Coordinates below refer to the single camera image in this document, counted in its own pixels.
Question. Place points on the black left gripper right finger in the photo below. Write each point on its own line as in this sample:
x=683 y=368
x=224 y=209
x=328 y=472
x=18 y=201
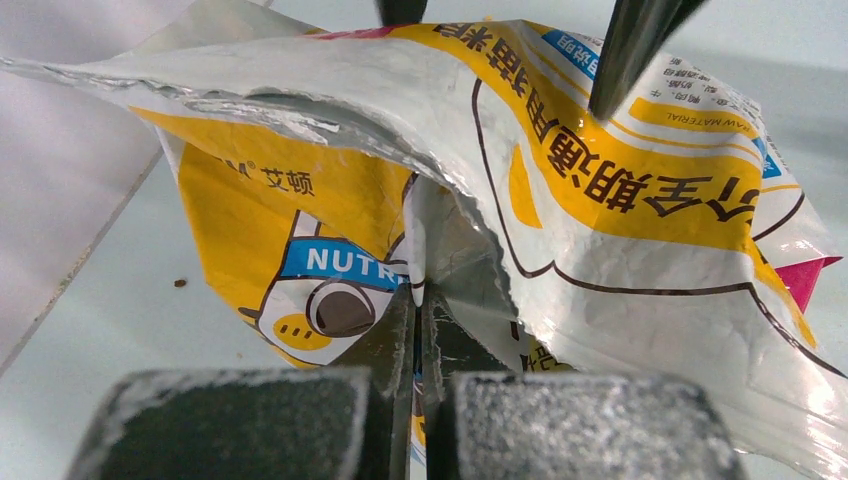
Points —
x=485 y=421

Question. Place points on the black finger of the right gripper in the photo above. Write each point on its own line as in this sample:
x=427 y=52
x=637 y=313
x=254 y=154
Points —
x=637 y=31
x=394 y=13

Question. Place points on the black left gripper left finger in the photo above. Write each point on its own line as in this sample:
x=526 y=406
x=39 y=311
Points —
x=350 y=419

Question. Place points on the white yellow pet food bag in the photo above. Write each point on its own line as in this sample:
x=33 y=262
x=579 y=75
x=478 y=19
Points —
x=321 y=172

